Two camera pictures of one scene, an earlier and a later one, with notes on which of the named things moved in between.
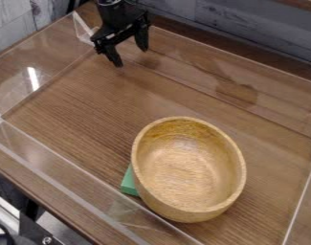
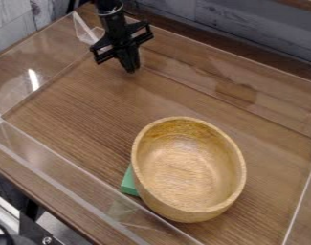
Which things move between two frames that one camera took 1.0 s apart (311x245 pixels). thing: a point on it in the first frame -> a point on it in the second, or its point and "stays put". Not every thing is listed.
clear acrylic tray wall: [187, 147] stays put
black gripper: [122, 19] -> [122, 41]
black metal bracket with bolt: [31, 230] stays put
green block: [128, 186] stays put
